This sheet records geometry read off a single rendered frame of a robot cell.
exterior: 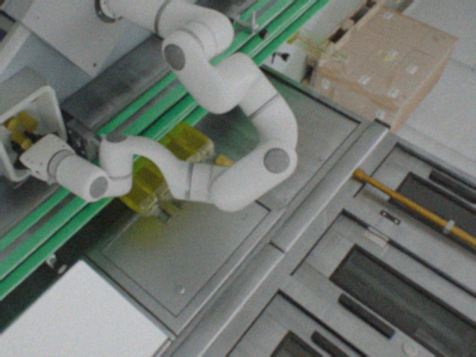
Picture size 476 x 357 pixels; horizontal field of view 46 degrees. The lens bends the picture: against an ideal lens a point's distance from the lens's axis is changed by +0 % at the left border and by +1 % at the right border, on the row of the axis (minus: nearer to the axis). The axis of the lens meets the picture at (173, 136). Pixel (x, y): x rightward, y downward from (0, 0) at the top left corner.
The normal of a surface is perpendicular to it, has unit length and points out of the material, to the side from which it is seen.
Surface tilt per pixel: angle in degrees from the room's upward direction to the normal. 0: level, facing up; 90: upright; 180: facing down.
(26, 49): 0
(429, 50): 89
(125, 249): 90
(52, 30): 2
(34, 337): 90
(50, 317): 90
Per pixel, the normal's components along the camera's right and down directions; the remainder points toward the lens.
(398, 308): -0.03, -0.62
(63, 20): 0.77, 0.47
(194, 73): -0.56, 0.43
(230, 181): -0.25, -0.11
